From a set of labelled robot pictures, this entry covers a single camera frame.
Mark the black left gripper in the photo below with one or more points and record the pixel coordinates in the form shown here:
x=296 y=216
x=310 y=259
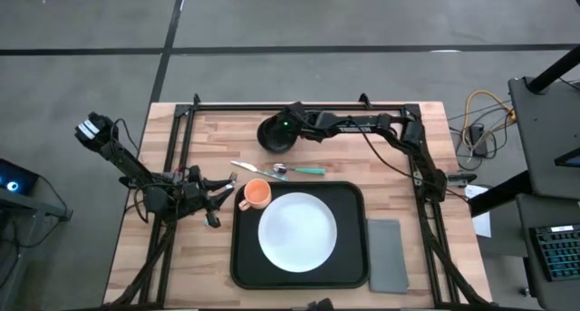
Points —
x=181 y=195

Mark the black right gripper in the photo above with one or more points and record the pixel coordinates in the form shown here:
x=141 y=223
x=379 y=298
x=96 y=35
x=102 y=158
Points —
x=303 y=120

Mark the silver fork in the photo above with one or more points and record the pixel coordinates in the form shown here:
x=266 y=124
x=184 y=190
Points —
x=233 y=179

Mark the orange mug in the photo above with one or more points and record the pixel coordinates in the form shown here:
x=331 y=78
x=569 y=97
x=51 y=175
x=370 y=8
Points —
x=257 y=194

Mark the black bowl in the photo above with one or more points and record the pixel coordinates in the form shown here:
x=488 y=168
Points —
x=269 y=141

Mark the white round plate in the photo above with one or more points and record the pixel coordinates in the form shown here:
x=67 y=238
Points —
x=297 y=232

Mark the black plastic tray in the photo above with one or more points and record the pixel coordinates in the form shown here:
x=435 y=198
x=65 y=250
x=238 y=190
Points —
x=353 y=238

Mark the grey cloth napkin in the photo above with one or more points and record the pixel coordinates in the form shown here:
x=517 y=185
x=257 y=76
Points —
x=387 y=256

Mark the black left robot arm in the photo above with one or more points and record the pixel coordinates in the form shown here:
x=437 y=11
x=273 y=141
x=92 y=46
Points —
x=122 y=159

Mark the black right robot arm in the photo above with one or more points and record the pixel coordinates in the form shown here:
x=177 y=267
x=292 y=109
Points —
x=408 y=138

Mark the black power adapter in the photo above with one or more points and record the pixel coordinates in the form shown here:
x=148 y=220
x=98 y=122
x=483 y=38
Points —
x=478 y=141

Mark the white paper sheet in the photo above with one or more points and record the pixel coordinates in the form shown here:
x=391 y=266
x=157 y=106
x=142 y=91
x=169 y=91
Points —
x=482 y=220

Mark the black device with blue light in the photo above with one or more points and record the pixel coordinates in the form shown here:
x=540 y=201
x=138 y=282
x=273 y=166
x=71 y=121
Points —
x=16 y=177

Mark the dark grey desk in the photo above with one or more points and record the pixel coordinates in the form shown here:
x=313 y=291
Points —
x=548 y=134

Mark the black pole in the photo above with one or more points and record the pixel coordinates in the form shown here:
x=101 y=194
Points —
x=555 y=70

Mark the backlit black keyboard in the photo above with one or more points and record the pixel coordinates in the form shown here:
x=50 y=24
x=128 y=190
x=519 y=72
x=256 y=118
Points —
x=559 y=252

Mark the black aluminium frame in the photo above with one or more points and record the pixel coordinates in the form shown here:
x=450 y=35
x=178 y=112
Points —
x=181 y=134

